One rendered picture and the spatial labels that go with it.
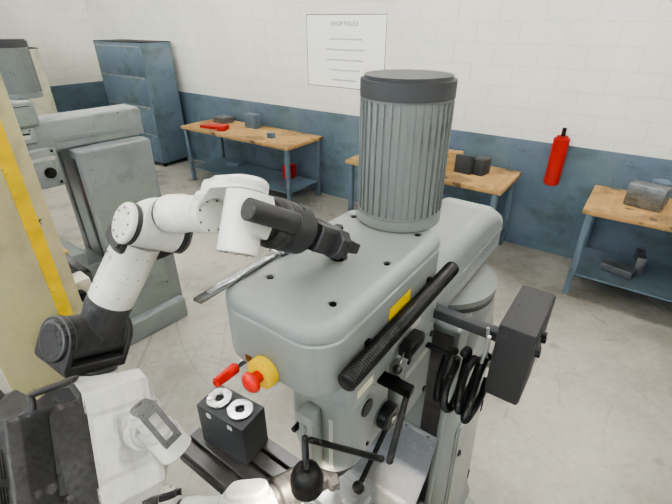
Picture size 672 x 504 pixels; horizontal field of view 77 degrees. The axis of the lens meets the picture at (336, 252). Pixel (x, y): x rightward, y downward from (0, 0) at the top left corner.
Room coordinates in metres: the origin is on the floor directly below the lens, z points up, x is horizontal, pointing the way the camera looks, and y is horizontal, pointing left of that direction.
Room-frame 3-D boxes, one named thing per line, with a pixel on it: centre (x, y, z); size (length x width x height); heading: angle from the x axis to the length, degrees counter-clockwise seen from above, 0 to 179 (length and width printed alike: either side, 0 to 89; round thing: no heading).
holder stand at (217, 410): (1.06, 0.38, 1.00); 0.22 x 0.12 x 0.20; 59
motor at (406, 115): (0.94, -0.15, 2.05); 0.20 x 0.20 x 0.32
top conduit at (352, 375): (0.68, -0.14, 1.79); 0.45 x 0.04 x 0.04; 144
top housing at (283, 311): (0.75, -0.01, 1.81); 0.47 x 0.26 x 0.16; 144
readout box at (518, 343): (0.78, -0.45, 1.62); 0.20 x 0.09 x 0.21; 144
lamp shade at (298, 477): (0.55, 0.06, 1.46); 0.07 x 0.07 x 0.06
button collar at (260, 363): (0.55, 0.13, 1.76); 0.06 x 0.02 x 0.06; 54
